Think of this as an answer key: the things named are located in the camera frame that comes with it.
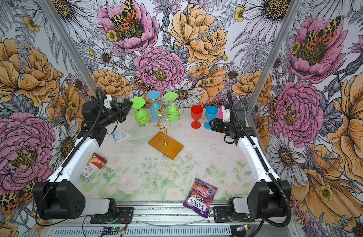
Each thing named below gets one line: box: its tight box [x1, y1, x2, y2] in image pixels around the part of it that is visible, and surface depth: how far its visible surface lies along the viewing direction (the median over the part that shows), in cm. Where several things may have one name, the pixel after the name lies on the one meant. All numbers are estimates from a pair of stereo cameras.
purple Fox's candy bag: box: [182, 177, 218, 219], surface depth 79 cm
